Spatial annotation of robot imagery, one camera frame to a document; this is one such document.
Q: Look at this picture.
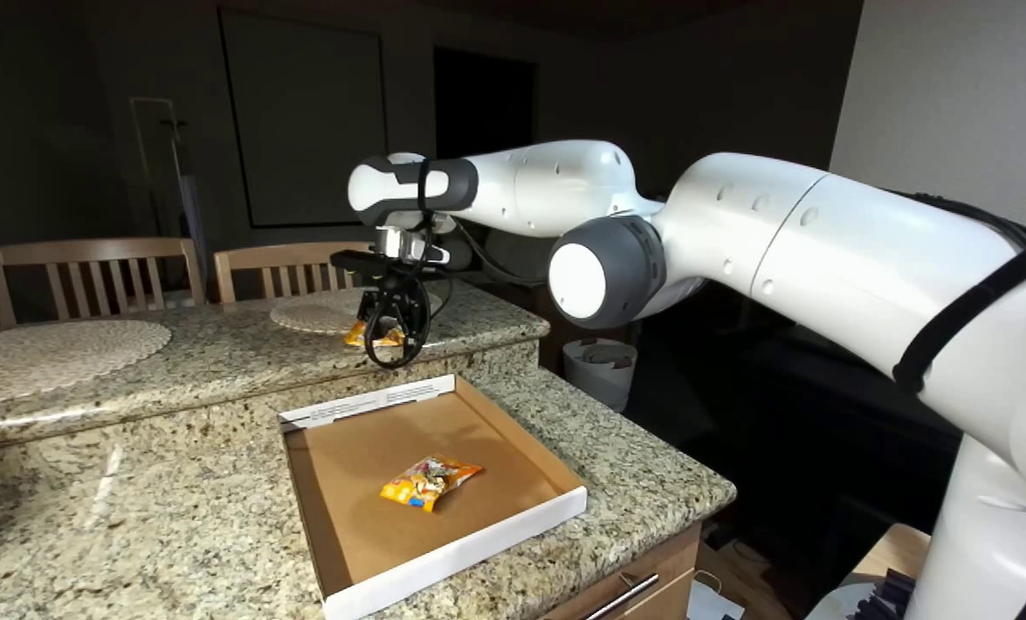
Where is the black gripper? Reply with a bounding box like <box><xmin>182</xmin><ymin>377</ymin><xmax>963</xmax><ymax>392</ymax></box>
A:
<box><xmin>359</xmin><ymin>266</ymin><xmax>433</xmax><ymax>361</ymax></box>

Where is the orange cartoon snack packet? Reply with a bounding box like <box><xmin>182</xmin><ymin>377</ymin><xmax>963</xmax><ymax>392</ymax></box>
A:
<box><xmin>340</xmin><ymin>316</ymin><xmax>411</xmax><ymax>351</ymax></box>
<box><xmin>375</xmin><ymin>453</ymin><xmax>489</xmax><ymax>516</ymax></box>

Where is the flat cardboard box white rim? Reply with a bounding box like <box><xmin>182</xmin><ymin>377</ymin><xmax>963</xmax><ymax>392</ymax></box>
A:
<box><xmin>279</xmin><ymin>370</ymin><xmax>594</xmax><ymax>620</ymax></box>

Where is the wooden slat-back chair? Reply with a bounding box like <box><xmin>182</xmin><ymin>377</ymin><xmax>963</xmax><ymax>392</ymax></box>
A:
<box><xmin>209</xmin><ymin>237</ymin><xmax>375</xmax><ymax>306</ymax></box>
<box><xmin>0</xmin><ymin>233</ymin><xmax>209</xmax><ymax>331</ymax></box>

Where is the white trash bin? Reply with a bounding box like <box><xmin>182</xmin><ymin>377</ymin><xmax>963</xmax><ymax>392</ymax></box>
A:
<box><xmin>558</xmin><ymin>331</ymin><xmax>642</xmax><ymax>412</ymax></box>

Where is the pale floor stand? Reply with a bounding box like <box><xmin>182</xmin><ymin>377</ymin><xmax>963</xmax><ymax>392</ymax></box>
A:
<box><xmin>129</xmin><ymin>95</ymin><xmax>203</xmax><ymax>250</ymax></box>

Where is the wooden counter drawer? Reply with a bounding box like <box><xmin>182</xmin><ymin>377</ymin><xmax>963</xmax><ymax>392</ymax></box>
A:
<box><xmin>541</xmin><ymin>524</ymin><xmax>708</xmax><ymax>620</ymax></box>

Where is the black low cabinet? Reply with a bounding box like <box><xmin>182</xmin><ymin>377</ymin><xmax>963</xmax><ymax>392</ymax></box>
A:
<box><xmin>752</xmin><ymin>331</ymin><xmax>969</xmax><ymax>543</ymax></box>

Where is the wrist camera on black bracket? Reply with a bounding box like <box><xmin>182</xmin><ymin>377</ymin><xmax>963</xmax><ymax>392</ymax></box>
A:
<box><xmin>332</xmin><ymin>242</ymin><xmax>473</xmax><ymax>281</ymax></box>

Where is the metal drawer handle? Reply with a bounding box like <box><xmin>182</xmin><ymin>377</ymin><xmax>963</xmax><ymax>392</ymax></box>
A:
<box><xmin>582</xmin><ymin>571</ymin><xmax>666</xmax><ymax>620</ymax></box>

